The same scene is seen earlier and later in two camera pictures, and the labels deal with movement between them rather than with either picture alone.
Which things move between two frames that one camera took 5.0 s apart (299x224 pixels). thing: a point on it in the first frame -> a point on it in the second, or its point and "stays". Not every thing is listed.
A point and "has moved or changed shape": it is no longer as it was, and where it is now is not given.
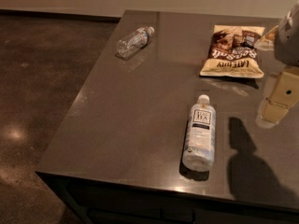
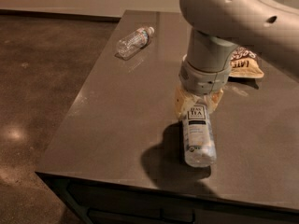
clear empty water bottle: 135,42 stays
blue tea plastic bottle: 199,145 has moved or changed shape
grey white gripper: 288,42 -> 204,78
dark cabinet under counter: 90,200 stays
